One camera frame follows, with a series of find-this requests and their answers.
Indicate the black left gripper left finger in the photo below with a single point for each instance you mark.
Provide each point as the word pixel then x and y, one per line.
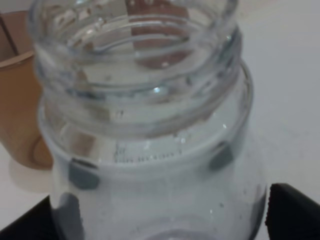
pixel 43 222

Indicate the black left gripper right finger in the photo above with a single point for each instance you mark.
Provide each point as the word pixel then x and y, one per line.
pixel 291 215

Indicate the clear plastic water bottle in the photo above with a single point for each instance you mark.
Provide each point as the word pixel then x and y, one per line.
pixel 145 109

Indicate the orange translucent cup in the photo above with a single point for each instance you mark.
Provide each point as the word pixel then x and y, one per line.
pixel 19 96

